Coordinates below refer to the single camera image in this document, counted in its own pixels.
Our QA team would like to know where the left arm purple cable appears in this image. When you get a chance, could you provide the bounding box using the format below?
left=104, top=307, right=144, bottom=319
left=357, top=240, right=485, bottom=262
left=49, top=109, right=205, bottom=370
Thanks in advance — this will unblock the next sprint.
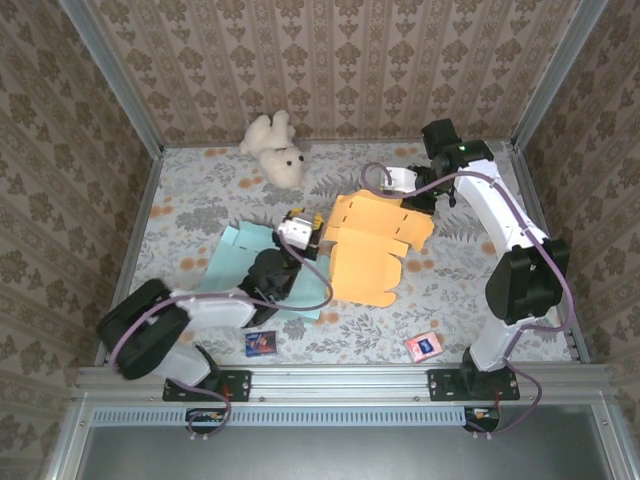
left=107, top=232, right=335, bottom=444

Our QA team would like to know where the orange paper box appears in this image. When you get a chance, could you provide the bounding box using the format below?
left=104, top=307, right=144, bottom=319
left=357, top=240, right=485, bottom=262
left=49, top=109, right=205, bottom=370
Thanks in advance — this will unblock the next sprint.
left=322, top=193, right=436, bottom=309

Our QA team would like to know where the aluminium table side rail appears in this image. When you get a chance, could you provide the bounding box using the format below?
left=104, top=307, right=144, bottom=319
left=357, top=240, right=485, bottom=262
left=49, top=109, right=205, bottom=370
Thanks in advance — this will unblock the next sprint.
left=94, top=148, right=165, bottom=366
left=509, top=143, right=592, bottom=364

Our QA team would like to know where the black cable connector block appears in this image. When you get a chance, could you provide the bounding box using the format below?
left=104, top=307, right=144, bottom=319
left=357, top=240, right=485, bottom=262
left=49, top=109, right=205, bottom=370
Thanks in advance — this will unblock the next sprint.
left=185, top=407, right=226, bottom=435
left=463, top=406, right=502, bottom=432

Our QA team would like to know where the dark blue card pack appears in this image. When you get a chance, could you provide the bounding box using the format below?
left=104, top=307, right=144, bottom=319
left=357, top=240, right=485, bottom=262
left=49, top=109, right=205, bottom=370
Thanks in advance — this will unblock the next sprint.
left=244, top=329, right=279, bottom=358

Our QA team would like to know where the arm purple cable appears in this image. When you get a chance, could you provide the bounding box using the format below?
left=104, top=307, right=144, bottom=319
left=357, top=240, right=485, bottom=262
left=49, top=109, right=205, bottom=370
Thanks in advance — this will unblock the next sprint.
left=107, top=232, right=335, bottom=444
left=360, top=162, right=576, bottom=441

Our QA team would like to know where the aluminium frame post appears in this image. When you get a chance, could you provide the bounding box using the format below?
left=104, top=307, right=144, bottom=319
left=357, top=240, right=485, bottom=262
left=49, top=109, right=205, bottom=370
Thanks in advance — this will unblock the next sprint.
left=512, top=0, right=609, bottom=151
left=59, top=0, right=165, bottom=156

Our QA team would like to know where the white plush bear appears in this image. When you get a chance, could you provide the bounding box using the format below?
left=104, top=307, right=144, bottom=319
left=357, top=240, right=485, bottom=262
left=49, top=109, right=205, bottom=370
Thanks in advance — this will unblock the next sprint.
left=238, top=109, right=307, bottom=190

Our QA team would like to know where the pink tissue pack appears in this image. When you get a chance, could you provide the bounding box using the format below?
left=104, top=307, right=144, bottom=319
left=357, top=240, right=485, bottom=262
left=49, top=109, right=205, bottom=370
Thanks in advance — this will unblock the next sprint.
left=403, top=332, right=445, bottom=365

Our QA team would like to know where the grey metal sheet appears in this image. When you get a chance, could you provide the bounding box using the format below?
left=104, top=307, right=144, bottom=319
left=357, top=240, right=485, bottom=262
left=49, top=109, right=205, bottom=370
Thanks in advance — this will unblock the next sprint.
left=74, top=405, right=619, bottom=480

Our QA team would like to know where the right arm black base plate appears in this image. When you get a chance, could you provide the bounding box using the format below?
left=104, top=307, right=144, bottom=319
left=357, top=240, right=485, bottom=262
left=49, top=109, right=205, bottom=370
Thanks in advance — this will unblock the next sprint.
left=427, top=368, right=521, bottom=403

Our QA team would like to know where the aluminium frame cross rail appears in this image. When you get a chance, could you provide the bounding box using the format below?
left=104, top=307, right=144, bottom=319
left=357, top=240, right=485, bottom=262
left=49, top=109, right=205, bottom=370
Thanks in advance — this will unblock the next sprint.
left=74, top=364, right=614, bottom=401

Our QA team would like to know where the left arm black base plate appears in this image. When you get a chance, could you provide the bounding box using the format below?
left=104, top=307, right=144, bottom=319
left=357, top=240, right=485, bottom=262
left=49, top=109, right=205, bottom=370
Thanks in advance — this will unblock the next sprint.
left=162, top=369, right=253, bottom=403

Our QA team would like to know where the light blue paper box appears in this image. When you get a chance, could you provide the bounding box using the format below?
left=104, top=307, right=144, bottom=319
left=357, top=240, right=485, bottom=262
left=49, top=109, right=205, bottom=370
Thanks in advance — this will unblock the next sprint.
left=197, top=219, right=334, bottom=324

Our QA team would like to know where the floral tablecloth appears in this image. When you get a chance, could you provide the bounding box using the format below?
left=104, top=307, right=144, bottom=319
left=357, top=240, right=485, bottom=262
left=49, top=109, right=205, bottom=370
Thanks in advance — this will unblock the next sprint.
left=109, top=141, right=574, bottom=366

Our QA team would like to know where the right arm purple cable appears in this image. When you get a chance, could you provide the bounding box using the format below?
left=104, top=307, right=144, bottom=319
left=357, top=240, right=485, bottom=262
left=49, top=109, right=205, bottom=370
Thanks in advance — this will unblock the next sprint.
left=360, top=162, right=576, bottom=441

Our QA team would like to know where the grey slotted cable duct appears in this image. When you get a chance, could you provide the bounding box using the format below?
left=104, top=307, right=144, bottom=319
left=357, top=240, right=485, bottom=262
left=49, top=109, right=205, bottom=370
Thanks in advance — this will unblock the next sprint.
left=92, top=405, right=469, bottom=427

